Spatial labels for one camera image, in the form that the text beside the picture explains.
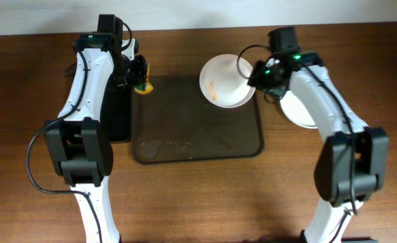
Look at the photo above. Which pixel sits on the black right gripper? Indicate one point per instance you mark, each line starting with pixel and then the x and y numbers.
pixel 257 75

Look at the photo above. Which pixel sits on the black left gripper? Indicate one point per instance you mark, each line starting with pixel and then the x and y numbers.
pixel 140 71

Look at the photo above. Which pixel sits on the green yellow sponge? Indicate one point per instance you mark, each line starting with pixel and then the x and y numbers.
pixel 146 87

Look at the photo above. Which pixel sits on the grey plate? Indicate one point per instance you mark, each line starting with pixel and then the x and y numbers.
pixel 296 112

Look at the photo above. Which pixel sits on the pink plate with sauce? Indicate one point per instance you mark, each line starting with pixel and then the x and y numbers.
pixel 222 84

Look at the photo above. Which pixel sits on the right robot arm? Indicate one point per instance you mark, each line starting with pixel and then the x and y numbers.
pixel 352 162

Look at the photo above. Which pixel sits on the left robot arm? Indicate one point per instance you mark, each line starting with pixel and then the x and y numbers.
pixel 96 114

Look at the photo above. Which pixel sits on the black tray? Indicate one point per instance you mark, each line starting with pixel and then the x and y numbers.
pixel 116 113

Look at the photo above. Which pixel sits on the brown serving tray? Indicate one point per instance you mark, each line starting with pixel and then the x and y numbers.
pixel 175 123

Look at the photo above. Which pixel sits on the dark object at bottom edge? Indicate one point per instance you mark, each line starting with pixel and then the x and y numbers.
pixel 359 241

